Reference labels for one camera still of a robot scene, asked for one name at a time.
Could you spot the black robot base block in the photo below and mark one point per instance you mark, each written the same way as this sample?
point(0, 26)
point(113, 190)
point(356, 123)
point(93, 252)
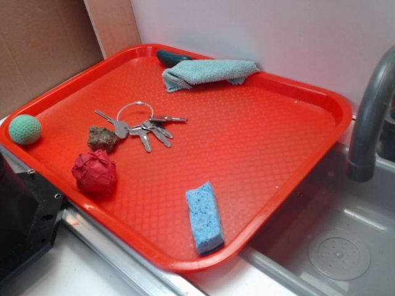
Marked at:
point(30, 213)

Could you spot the blue sponge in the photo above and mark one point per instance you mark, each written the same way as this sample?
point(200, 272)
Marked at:
point(204, 219)

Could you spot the red plastic tray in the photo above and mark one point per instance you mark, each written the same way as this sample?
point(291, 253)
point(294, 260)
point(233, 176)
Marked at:
point(254, 142)

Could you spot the silver key pair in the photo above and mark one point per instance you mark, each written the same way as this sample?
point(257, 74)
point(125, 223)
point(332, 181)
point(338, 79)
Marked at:
point(161, 133)

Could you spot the silver key with black head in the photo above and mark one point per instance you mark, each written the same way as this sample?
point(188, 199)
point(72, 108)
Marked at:
point(165, 118)

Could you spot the small silver key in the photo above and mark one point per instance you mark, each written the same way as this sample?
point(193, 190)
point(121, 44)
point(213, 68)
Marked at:
point(143, 135)

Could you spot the light blue microfiber cloth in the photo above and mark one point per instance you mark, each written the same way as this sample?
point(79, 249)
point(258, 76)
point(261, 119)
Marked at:
point(189, 73)

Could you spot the large silver key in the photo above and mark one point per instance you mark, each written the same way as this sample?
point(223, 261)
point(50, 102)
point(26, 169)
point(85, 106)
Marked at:
point(121, 127)

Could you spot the brown rock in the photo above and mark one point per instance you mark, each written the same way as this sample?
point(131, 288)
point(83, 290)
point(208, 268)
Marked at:
point(101, 138)

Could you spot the red crumpled paper ball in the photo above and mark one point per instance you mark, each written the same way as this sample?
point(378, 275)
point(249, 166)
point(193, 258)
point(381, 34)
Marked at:
point(95, 173)

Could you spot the grey faucet spout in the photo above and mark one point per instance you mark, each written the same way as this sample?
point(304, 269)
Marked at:
point(373, 132)

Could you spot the grey plastic sink basin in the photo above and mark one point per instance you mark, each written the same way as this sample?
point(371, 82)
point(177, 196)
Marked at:
point(332, 236)

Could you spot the green foam golf ball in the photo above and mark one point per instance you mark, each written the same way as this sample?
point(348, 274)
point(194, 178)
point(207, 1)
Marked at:
point(25, 129)

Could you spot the brown cardboard panel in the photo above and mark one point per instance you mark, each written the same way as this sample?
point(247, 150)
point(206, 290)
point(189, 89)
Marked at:
point(44, 43)

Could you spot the dark teal curved handle object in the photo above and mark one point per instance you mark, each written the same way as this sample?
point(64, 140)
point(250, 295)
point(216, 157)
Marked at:
point(170, 59)

